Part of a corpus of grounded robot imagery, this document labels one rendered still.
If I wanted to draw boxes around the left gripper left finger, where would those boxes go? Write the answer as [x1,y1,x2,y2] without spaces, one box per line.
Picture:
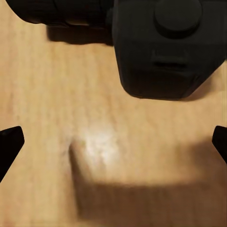
[0,126,25,182]

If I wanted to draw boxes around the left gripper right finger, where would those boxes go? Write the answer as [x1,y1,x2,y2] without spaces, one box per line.
[212,126,227,164]

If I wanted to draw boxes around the digital camera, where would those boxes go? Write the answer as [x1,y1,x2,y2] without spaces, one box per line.
[6,0,227,99]

